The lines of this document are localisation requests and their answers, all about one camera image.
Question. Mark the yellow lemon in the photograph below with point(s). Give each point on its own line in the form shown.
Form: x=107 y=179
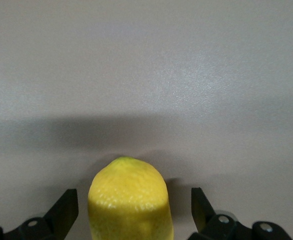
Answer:
x=129 y=200

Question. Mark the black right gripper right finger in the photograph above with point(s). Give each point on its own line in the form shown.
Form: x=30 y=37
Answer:
x=201 y=212

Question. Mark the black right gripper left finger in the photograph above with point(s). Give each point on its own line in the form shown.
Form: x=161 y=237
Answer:
x=61 y=215

